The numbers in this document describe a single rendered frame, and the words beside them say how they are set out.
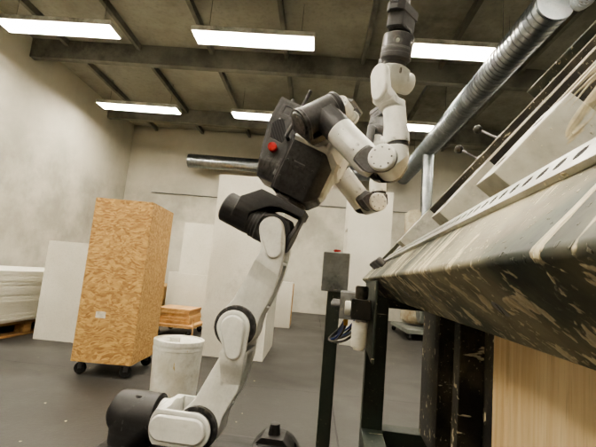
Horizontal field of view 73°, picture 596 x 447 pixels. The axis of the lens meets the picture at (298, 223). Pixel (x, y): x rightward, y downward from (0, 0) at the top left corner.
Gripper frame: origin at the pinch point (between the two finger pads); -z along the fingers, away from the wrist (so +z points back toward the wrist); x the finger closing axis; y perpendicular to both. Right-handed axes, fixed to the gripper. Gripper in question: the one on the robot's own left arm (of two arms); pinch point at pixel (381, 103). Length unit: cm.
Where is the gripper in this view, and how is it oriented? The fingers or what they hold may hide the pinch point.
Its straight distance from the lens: 195.9
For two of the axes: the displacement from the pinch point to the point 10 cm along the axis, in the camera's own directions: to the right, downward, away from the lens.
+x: 4.8, -2.5, -8.4
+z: -2.0, 9.0, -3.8
